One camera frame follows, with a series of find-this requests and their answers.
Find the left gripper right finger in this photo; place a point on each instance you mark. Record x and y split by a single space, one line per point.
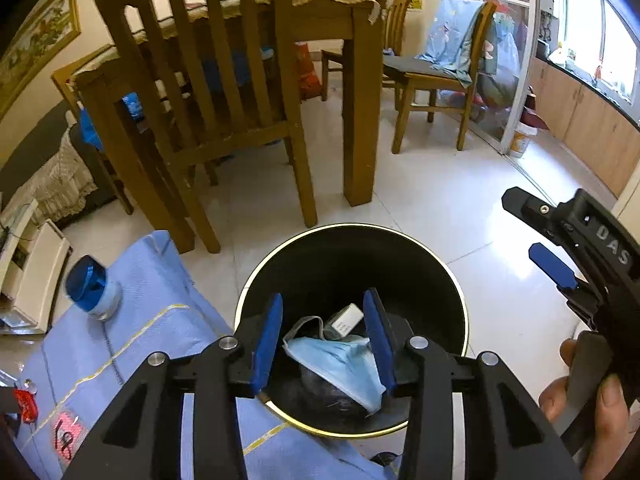
506 435

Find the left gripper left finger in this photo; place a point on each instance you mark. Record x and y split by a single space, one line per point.
139 435

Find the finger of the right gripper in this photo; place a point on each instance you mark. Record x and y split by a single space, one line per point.
549 263

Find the red silver foil packet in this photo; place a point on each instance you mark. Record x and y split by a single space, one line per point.
68 433

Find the red snack wrapper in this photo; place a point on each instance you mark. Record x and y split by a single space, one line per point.
27 404

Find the blue surgical face mask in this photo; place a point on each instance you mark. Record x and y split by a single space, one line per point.
347 364

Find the green white medicine box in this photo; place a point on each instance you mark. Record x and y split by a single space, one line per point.
343 323

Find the black gold trash bin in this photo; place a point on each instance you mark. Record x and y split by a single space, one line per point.
322 270

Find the person right hand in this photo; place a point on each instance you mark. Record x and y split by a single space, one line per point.
611 421

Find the blue striped tablecloth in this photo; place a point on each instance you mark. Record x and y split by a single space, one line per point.
82 363

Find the white plastic bucket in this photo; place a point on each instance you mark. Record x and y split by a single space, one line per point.
523 134

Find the blue lid cream jar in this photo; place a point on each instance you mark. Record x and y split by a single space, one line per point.
93 288

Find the white coffee table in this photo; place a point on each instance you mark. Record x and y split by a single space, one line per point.
33 257

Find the chair with blue cloth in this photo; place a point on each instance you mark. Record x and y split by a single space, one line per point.
444 77

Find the white lace sofa cover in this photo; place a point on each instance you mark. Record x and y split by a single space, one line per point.
60 186

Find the dark grey sofa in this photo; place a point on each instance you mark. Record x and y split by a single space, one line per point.
39 145

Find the wooden dining table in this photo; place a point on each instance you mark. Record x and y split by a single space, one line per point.
358 24

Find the blue shopping bag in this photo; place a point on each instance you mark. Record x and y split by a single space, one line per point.
94 126

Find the far wooden chair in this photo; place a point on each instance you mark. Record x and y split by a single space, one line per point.
61 80

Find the near wooden dining chair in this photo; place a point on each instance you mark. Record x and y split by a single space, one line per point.
206 90

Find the horses framed painting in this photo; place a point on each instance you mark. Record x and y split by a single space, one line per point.
53 27

